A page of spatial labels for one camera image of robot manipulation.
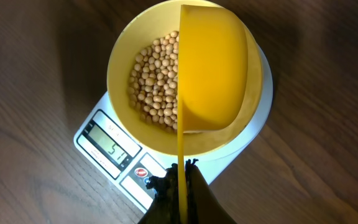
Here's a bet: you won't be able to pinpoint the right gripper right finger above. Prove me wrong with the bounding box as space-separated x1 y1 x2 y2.
185 159 236 224

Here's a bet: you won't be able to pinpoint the soybeans in bowl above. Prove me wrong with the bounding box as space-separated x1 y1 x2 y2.
127 30 179 133

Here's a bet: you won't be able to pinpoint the yellow measuring scoop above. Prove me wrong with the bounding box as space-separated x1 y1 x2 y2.
177 5 248 223

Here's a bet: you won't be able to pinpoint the pale yellow bowl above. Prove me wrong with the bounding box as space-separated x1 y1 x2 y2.
107 1 263 156

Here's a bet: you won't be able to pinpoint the white digital kitchen scale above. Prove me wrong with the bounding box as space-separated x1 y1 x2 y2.
73 55 273 212

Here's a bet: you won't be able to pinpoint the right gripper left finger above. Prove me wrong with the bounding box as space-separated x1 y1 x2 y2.
138 164 180 224

